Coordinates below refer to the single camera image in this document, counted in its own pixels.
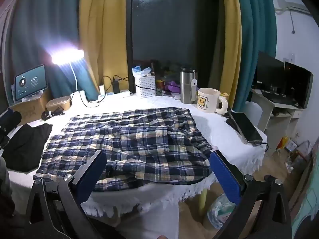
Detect teal printed bedding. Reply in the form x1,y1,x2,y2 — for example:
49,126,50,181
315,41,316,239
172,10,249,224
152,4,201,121
291,154,319,239

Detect white desk lamp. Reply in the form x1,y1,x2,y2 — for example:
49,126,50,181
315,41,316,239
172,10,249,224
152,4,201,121
48,46,88,106

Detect black flat device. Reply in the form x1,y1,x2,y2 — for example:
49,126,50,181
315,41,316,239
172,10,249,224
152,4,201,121
225,112,264,143

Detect stainless steel tumbler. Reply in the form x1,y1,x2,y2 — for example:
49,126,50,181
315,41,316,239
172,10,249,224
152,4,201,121
179,67,198,104

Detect black coiled cable bundle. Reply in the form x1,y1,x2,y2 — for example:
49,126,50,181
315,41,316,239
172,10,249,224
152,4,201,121
41,107,66,120

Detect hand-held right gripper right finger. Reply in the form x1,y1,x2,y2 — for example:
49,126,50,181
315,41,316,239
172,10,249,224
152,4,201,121
210,150,292,239

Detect black monitor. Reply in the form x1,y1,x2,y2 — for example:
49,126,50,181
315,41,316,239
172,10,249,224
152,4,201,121
252,51,285,92

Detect white textured tablecloth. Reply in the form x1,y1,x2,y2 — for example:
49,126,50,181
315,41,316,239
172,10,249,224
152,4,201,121
5,93,268,217

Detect teal curtain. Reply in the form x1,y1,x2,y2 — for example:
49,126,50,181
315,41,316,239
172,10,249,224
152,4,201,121
7,0,100,102
234,0,278,112

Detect white desk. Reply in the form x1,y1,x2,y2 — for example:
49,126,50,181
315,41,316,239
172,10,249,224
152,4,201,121
247,88,303,150

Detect yellow table leg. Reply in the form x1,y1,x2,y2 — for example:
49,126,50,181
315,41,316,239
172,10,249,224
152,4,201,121
199,188,208,219

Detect black cloth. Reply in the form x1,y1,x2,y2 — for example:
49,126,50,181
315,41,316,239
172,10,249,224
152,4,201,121
1,123,53,172

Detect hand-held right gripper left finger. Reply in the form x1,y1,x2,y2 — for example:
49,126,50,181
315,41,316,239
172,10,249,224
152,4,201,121
25,150,117,239

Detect black tablet with lit screen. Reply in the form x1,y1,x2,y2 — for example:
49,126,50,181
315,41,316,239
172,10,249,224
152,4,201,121
14,64,48,100

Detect brown cardboard box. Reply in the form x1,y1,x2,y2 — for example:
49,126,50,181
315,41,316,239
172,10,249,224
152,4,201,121
10,90,51,126

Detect black round disc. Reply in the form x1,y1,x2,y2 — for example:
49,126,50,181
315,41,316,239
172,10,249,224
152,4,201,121
0,111,22,131

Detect white slotted plastic basket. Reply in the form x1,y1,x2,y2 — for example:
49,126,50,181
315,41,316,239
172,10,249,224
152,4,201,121
135,75,157,98

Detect white power strip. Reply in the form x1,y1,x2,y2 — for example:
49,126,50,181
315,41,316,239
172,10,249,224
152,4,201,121
98,91,131,100

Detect blue plaid pants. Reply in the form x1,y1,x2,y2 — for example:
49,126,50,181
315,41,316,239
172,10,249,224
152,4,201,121
33,107,213,192

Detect white air conditioner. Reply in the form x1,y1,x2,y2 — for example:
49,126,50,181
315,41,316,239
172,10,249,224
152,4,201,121
274,0,309,13

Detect clear plastic bag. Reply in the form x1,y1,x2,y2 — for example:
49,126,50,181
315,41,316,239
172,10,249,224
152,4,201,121
207,193,236,229

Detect cream mug with bear print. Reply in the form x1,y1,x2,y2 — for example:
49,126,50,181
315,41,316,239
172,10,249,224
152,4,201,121
197,88,228,115

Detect purple object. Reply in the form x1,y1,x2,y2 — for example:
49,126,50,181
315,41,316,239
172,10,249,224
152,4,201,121
164,81,180,92

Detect yellow curtain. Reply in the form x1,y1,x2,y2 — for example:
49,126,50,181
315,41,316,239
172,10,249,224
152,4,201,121
79,0,129,100
211,0,243,110

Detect blue white packet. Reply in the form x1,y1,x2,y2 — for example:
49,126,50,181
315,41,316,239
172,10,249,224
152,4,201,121
132,66,152,77

